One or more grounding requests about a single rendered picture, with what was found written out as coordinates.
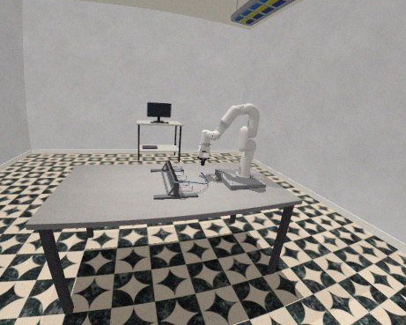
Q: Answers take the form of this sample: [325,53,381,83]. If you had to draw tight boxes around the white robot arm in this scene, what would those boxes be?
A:
[201,104,260,178]

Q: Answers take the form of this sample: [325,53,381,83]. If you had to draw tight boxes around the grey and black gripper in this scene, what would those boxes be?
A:
[197,145,210,166]

